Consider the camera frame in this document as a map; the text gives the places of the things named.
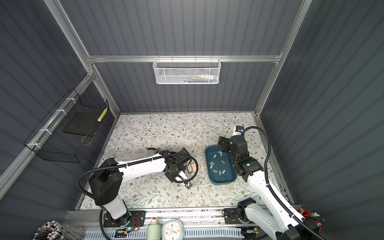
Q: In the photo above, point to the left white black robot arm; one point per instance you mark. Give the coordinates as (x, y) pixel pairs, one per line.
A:
(103, 184)

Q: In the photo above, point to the white wire mesh basket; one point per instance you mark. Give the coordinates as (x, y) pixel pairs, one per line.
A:
(187, 71)

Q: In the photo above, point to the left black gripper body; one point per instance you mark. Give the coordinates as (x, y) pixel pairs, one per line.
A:
(173, 176)

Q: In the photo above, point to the pink small stapler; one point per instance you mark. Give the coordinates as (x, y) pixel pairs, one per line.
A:
(193, 168)

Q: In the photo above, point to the mint analog clock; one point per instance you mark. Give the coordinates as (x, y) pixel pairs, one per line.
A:
(173, 230)

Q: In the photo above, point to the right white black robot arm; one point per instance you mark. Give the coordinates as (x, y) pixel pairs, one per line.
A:
(281, 221)

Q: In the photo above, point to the yellow marker in basket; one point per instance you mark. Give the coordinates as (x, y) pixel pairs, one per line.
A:
(102, 115)

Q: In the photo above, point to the teal plastic tray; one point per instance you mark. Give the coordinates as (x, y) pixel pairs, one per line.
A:
(219, 166)

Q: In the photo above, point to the black notebook in basket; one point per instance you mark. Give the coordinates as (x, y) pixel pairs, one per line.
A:
(83, 124)

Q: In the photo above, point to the pale green glue bottle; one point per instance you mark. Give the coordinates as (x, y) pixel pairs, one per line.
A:
(154, 230)

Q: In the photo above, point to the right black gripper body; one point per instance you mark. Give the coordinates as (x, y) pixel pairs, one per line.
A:
(226, 147)

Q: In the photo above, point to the black wire basket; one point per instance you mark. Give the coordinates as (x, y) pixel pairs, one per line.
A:
(50, 143)

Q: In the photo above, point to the black pliers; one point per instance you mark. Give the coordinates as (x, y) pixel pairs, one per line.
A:
(155, 150)

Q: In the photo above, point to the red pencil cup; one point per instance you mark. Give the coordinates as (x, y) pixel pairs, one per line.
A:
(312, 216)

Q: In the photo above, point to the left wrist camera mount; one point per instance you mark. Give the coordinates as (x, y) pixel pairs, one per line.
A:
(183, 177)

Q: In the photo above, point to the clear cup of pens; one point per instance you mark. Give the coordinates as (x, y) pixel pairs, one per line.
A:
(54, 230)

